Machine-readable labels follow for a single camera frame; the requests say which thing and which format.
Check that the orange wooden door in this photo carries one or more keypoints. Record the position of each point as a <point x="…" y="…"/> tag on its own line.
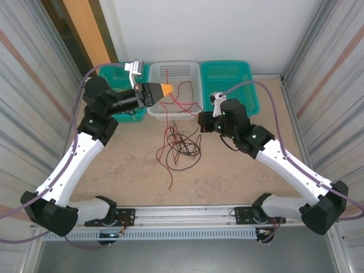
<point x="82" y="28"/>

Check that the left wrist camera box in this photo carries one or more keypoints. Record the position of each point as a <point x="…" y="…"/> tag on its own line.
<point x="137" y="66"/>

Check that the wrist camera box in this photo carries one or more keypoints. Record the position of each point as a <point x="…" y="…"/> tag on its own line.
<point x="217" y="99"/>
<point x="137" y="66"/>

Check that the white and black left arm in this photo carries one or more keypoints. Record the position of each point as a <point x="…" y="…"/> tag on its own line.
<point x="74" y="167"/>

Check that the white plastic basket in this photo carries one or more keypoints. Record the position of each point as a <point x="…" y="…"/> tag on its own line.
<point x="182" y="71"/>

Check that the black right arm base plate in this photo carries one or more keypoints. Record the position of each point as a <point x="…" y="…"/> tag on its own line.
<point x="241" y="214"/>

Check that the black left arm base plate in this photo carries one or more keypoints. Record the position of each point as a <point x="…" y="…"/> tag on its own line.
<point x="128" y="216"/>

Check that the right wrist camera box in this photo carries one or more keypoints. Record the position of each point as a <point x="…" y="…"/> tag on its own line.
<point x="217" y="99"/>

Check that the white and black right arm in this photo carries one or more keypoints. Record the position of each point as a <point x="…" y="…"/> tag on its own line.
<point x="290" y="170"/>

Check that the teal plastic basket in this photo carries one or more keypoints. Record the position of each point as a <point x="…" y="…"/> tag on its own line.
<point x="227" y="76"/>
<point x="113" y="74"/>

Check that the grey metal shelf panel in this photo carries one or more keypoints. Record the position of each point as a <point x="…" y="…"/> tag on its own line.
<point x="182" y="256"/>

